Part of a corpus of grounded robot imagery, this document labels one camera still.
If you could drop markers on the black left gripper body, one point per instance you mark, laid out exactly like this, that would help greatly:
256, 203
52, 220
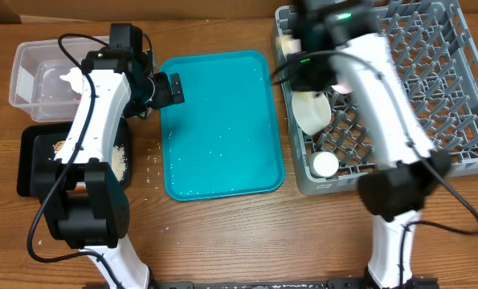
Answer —
163, 95

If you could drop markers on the pile of rice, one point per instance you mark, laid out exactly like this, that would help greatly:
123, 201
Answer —
118, 162

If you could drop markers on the white napkin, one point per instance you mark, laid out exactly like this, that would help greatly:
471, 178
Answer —
75, 79

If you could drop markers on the brown food chunk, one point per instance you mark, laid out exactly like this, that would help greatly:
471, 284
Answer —
58, 146

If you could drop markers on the pink bowl with rice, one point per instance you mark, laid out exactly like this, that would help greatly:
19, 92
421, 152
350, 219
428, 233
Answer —
289, 45

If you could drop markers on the white bowl with brown food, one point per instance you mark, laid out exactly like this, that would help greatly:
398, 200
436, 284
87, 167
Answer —
311, 111

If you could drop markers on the white mint cup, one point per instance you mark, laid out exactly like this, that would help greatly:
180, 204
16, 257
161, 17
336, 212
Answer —
323, 164

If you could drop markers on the large white plate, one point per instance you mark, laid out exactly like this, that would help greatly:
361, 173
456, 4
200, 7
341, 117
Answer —
342, 88

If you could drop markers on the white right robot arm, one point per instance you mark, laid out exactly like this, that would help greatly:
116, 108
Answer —
340, 40

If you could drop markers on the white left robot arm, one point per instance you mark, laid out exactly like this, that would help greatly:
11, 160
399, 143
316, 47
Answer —
84, 210

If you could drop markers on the teal plastic tray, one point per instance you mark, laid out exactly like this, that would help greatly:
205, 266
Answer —
224, 139

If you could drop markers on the clear plastic bin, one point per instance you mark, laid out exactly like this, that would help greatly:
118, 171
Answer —
35, 86

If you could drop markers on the black tray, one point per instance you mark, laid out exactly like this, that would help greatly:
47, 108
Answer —
37, 145

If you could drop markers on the grey dish rack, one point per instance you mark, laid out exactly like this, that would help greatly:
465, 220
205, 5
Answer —
437, 62

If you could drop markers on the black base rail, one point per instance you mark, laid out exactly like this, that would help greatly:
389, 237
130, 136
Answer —
345, 283

